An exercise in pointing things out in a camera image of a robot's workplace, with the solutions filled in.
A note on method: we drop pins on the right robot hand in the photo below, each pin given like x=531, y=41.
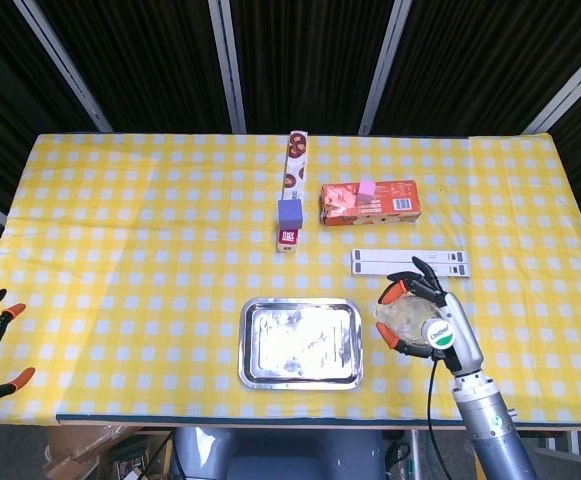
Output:
x=465, y=340

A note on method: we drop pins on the transparent plastic bottle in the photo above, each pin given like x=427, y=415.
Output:
x=410, y=320

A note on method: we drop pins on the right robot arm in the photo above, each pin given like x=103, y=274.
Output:
x=495, y=435

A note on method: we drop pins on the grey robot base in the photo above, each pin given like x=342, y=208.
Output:
x=295, y=457

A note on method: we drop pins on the steel tray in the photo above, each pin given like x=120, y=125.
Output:
x=300, y=345

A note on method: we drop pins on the white flat strip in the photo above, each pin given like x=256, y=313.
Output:
x=375, y=269
x=385, y=255

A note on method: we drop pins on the grey metal table leg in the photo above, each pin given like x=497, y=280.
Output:
x=416, y=455

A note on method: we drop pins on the brown cardboard box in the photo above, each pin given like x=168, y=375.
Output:
x=85, y=450

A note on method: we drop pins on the orange cardboard box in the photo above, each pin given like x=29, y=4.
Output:
x=395, y=210

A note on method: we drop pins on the pink cube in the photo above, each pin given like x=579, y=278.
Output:
x=367, y=191

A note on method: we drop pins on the yellow checked tablecloth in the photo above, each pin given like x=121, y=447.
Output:
x=120, y=250

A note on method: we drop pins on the purple cube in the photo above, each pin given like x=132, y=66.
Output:
x=290, y=214

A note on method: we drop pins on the long white cookie box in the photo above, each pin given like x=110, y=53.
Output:
x=295, y=165

